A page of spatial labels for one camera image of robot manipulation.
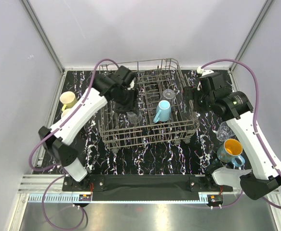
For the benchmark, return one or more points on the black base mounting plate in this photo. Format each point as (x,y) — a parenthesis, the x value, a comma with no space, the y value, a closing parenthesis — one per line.
(100,183)

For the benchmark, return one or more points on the blue floral mug orange inside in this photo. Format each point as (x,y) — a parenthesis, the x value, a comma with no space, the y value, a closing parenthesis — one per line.
(230,152)

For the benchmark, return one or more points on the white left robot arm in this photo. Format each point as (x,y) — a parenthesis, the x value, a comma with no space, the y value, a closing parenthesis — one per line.
(103,88)

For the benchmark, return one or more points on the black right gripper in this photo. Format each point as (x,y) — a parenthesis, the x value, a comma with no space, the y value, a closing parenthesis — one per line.
(189,93)

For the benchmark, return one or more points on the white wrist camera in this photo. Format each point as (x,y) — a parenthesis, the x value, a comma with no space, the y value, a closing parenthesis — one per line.
(131,84)
(201,72)

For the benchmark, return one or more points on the grey wire dish rack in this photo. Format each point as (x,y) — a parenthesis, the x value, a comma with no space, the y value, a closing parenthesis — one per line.
(154,77)

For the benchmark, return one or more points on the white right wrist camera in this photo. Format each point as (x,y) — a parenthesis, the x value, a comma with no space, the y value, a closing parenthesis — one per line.
(201,72)

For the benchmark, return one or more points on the yellow ceramic mug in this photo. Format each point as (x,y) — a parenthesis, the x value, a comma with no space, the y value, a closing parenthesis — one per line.
(68,99)

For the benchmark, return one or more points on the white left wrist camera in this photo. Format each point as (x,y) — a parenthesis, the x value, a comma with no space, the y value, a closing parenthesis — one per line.
(131,84)

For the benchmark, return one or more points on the aluminium frame rail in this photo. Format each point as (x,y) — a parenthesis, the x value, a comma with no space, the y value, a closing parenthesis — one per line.
(35,185)

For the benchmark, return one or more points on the pink ceramic mug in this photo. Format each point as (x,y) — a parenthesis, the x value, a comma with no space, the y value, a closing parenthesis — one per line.
(66,113)

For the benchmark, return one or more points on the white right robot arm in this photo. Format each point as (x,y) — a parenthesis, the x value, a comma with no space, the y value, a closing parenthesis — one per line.
(235,109)

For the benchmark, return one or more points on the clear glass cup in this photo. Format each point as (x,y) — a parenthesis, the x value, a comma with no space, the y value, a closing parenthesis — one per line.
(169,94)
(134,118)
(224,132)

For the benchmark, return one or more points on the light blue ceramic mug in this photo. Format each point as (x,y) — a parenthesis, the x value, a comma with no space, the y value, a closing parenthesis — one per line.
(163,112)

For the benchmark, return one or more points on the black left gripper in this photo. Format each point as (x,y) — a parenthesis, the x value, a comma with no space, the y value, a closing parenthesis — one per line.
(131,106)

